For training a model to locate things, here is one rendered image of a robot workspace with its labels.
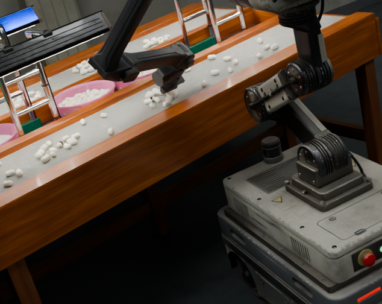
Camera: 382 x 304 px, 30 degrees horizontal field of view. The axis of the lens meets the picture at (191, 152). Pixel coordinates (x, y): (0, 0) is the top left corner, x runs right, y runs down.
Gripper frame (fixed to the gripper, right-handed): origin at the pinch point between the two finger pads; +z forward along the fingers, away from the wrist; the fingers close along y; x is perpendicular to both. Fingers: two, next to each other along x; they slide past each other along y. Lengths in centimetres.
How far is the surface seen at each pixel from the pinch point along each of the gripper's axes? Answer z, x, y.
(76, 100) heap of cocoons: 30.7, -21.9, 16.8
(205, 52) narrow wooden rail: 11.1, -10.9, -35.4
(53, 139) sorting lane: 9.9, -4.0, 43.0
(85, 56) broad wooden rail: 64, -53, -16
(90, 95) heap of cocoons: 29.1, -21.0, 11.1
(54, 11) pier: 142, -123, -58
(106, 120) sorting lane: 4.5, -0.2, 24.2
